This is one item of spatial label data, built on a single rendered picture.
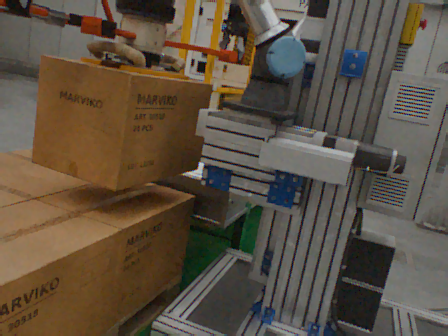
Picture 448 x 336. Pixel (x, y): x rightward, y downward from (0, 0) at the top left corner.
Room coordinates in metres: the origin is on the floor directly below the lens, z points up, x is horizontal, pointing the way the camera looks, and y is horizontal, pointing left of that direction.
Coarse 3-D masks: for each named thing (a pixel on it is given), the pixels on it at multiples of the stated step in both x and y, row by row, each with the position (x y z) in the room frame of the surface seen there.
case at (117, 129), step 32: (64, 64) 1.50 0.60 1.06; (64, 96) 1.50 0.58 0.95; (96, 96) 1.44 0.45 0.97; (128, 96) 1.39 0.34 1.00; (160, 96) 1.56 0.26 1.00; (192, 96) 1.78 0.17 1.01; (64, 128) 1.49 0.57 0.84; (96, 128) 1.43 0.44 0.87; (128, 128) 1.41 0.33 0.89; (160, 128) 1.59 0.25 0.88; (192, 128) 1.82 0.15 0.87; (32, 160) 1.54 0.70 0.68; (64, 160) 1.48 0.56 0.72; (96, 160) 1.43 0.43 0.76; (128, 160) 1.44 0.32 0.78; (160, 160) 1.62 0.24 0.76; (192, 160) 1.87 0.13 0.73
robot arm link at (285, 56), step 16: (240, 0) 1.29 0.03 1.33; (256, 0) 1.27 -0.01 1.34; (256, 16) 1.28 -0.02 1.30; (272, 16) 1.28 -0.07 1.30; (256, 32) 1.30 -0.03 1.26; (272, 32) 1.27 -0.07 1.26; (288, 32) 1.29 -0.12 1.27; (256, 48) 1.31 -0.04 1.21; (272, 48) 1.25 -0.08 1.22; (288, 48) 1.26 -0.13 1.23; (304, 48) 1.28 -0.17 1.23; (272, 64) 1.26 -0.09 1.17; (288, 64) 1.27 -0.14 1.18
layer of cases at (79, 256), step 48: (0, 192) 1.52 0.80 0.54; (48, 192) 1.62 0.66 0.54; (96, 192) 1.73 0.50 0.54; (144, 192) 1.85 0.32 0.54; (0, 240) 1.14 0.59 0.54; (48, 240) 1.20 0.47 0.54; (96, 240) 1.26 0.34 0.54; (144, 240) 1.55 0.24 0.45; (0, 288) 0.92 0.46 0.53; (48, 288) 1.07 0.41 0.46; (96, 288) 1.29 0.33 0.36; (144, 288) 1.61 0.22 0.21
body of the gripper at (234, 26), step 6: (234, 6) 1.85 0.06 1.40; (234, 12) 1.87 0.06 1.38; (240, 12) 1.89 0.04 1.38; (228, 18) 1.86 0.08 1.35; (234, 18) 1.87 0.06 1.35; (240, 18) 1.89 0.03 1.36; (222, 24) 1.86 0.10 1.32; (228, 24) 1.86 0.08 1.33; (234, 24) 1.85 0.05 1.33; (240, 24) 1.86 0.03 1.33; (222, 30) 1.87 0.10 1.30; (228, 30) 1.86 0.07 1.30; (234, 30) 1.84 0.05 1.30; (240, 30) 1.88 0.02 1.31
